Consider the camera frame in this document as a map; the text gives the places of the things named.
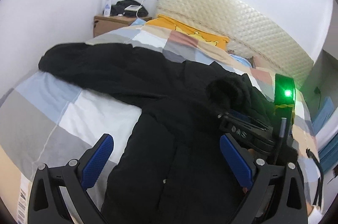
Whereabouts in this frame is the black puffer jacket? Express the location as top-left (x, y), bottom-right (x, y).
top-left (38, 43), bottom-right (274, 223)

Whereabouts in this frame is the black belt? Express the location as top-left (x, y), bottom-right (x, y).
top-left (306, 148), bottom-right (324, 208)

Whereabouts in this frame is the light blue cloth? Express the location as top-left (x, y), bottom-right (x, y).
top-left (230, 54), bottom-right (252, 68)

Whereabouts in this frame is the cream quilted headboard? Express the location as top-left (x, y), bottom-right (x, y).
top-left (156, 0), bottom-right (314, 88)

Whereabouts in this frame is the yellow crown pillow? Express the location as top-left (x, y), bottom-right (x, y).
top-left (146, 14), bottom-right (230, 50)

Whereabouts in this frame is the wooden nightstand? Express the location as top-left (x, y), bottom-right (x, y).
top-left (93, 15), bottom-right (136, 37)

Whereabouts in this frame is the black bag on nightstand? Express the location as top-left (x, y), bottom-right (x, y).
top-left (110, 0), bottom-right (148, 18)

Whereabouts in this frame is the white spray bottle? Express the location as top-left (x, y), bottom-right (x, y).
top-left (103, 0), bottom-right (112, 17)

